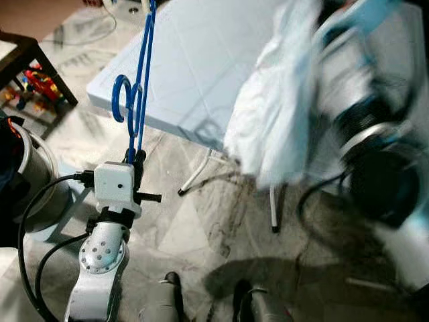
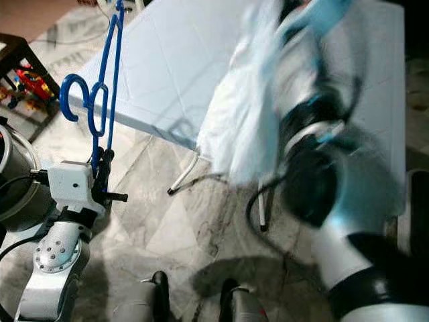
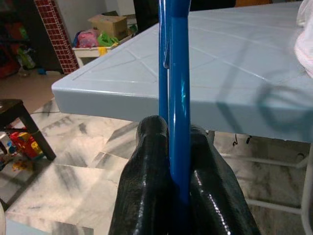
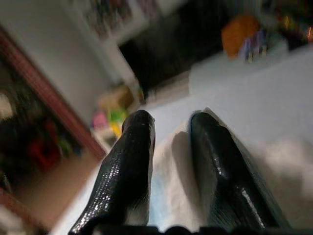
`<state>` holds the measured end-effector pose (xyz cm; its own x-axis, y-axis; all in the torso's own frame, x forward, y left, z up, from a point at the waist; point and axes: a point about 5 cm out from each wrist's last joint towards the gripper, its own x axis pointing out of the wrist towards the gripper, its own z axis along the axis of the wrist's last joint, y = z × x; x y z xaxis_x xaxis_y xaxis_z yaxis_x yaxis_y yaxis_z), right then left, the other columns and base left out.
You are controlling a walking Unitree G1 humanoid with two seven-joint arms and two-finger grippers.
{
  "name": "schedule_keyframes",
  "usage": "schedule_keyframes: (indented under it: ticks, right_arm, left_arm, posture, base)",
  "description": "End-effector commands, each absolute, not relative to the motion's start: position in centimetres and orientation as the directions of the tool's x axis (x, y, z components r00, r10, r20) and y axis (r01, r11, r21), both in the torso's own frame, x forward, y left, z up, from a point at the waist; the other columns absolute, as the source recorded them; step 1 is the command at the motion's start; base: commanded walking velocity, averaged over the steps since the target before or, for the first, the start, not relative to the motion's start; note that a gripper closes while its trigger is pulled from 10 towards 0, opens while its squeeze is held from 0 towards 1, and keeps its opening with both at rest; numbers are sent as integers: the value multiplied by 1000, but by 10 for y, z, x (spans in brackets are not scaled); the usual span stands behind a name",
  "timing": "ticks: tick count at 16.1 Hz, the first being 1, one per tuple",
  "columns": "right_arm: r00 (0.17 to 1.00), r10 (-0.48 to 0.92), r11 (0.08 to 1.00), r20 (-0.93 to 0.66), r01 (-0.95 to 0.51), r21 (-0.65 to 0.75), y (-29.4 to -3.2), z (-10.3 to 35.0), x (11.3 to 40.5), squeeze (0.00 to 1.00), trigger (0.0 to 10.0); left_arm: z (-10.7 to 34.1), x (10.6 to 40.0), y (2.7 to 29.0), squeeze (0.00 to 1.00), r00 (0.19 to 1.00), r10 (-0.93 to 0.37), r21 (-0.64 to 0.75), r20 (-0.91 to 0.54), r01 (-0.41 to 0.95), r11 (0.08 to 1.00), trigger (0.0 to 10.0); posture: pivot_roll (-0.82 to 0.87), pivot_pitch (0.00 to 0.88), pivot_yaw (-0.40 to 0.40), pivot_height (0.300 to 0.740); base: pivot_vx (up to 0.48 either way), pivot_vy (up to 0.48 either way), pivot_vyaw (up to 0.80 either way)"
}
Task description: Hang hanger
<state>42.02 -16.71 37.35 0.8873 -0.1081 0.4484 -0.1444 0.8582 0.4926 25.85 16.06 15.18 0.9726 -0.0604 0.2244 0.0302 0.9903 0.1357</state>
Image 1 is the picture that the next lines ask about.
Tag white plastic folding table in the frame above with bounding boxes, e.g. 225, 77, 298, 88
87, 0, 429, 234

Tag robot right leg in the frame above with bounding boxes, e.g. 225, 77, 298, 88
231, 278, 296, 322

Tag white shirt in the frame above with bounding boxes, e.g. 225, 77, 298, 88
223, 0, 322, 189

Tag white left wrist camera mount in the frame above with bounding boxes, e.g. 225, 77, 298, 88
93, 161, 139, 219

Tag robot leg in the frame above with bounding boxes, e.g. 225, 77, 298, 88
231, 278, 296, 322
137, 272, 183, 322

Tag red yellow toys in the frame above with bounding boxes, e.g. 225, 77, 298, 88
3, 64, 64, 115

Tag black garment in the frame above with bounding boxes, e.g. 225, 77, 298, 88
0, 115, 26, 248

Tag blue plastic hanger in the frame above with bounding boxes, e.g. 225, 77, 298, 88
111, 0, 158, 162

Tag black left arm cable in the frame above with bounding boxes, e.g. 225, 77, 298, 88
17, 171, 96, 322

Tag robot left leg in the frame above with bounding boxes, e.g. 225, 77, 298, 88
137, 272, 183, 322

